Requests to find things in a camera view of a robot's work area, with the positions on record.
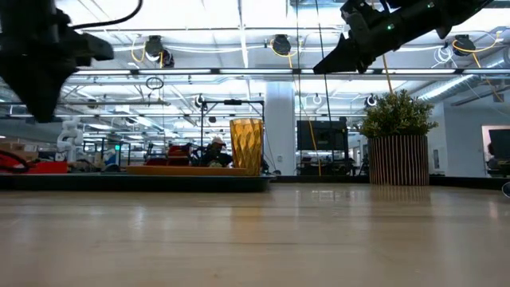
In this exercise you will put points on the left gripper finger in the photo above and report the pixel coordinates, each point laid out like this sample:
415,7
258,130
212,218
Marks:
38,95

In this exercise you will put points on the potted plant in ribbed pot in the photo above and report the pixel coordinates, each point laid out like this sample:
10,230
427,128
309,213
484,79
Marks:
398,159

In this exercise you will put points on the black metal gantry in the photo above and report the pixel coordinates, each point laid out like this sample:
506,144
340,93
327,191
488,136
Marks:
233,102

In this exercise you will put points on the black screen panel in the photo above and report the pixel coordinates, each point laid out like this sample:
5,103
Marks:
322,135

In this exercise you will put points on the red crate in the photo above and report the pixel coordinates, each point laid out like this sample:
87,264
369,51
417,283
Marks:
48,167

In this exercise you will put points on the orange plastic plate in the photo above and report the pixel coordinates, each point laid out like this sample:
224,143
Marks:
179,170

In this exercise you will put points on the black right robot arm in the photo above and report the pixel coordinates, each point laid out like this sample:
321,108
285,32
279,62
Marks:
430,16

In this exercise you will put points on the dark green plastic tray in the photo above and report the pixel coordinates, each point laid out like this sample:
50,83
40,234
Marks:
159,183

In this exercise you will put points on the person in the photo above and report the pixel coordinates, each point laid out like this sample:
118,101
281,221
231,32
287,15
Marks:
217,157

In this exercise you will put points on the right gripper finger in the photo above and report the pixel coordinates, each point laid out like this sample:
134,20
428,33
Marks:
340,57

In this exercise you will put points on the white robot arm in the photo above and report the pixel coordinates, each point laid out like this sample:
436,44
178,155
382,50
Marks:
69,137

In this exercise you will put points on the black monitor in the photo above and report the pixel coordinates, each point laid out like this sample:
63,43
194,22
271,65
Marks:
500,143

